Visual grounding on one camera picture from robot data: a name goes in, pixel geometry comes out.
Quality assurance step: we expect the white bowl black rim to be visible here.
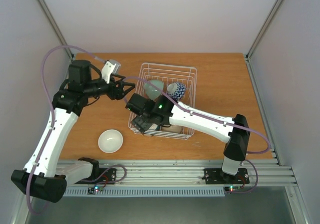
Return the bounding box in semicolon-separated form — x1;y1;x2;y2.
143;124;161;137

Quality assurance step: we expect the celadon green ceramic bowl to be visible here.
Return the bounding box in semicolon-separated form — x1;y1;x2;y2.
144;80;164;100

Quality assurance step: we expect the red patterned bowl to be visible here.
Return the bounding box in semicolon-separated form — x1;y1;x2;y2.
166;82;187;102

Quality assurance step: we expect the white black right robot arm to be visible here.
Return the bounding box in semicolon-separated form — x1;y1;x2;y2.
125;93;251;184

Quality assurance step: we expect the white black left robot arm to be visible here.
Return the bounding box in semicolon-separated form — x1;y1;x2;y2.
11;60;135;203

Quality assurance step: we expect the left green circuit board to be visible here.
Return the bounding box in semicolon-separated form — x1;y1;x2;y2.
87;186;104;195

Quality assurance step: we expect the green circuit board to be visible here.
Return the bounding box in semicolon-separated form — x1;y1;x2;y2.
87;186;104;195
224;185;244;193

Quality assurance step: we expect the right green circuit board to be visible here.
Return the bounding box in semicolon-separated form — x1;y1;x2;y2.
224;185;244;193

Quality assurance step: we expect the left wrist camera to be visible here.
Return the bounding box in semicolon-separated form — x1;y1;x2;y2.
101;59;121;84

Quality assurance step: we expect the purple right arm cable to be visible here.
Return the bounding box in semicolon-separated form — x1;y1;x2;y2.
123;76;273;194

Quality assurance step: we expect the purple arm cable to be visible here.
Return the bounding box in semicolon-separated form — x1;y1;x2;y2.
26;45;106;215
123;76;273;194

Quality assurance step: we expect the white wire dish rack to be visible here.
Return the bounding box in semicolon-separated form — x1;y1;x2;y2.
139;62;197;140

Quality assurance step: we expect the aluminium rail base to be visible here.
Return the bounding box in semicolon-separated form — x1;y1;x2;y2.
23;159;298;187

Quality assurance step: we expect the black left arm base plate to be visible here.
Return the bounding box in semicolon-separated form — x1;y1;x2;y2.
76;168;117;185

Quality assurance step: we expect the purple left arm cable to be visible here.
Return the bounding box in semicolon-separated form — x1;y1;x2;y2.
26;45;106;215

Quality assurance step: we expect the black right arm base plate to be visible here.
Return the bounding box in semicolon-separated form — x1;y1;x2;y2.
202;168;250;185

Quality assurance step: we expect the grey slotted cable duct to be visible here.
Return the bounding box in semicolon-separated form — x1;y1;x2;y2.
64;187;225;198

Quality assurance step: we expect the aluminium frame post left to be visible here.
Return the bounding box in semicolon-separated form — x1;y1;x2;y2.
37;0;67;45

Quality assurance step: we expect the aluminium frame post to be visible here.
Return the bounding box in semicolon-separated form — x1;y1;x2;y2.
37;0;67;45
244;0;294;60

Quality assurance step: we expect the aluminium frame post right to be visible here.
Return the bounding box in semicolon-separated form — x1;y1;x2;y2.
244;0;294;60

